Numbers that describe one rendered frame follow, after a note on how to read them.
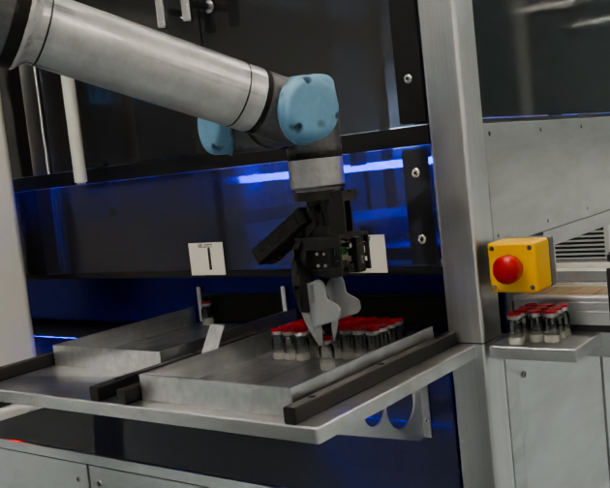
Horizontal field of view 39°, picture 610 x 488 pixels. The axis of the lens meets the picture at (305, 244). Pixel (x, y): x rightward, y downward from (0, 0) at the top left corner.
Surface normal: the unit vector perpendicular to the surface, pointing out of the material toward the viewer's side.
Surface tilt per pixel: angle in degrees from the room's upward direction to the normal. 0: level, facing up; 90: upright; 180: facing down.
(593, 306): 90
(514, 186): 90
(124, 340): 90
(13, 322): 90
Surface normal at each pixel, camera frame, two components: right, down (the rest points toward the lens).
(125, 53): 0.46, 0.16
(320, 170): 0.16, 0.07
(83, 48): 0.38, 0.40
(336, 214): -0.60, 0.13
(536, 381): 0.80, -0.04
